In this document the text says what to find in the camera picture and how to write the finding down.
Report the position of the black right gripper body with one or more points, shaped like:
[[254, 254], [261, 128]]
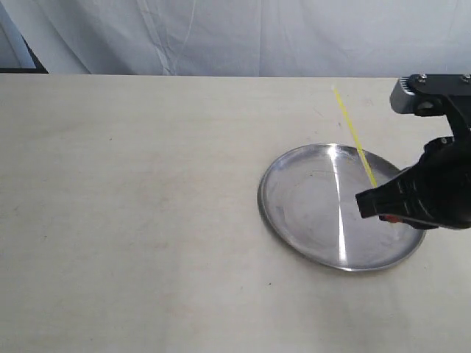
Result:
[[444, 168]]

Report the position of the white backdrop cloth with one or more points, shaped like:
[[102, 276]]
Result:
[[246, 38]]

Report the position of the round silver metal plate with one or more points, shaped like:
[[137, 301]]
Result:
[[307, 198]]

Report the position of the thin yellow straw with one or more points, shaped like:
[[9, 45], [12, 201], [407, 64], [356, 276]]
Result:
[[355, 137]]

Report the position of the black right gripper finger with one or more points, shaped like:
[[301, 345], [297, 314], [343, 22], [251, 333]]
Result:
[[398, 197]]

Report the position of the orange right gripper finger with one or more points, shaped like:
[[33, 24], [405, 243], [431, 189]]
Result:
[[396, 220]]

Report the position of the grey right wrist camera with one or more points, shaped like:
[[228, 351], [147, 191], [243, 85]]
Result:
[[431, 94]]

